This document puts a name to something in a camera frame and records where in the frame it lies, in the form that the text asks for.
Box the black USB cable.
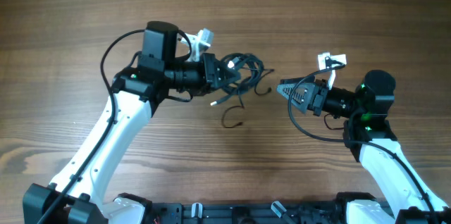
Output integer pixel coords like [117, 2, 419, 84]
[209, 52, 276, 129]

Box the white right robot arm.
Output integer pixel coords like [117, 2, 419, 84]
[277, 70, 450, 223]

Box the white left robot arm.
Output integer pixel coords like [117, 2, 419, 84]
[23, 21, 240, 223]

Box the right camera black cable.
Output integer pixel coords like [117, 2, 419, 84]
[287, 61, 440, 224]

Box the camera black cable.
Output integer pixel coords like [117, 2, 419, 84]
[37, 29, 193, 224]
[287, 61, 440, 224]

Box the left camera black cable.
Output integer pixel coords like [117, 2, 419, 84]
[37, 29, 193, 224]

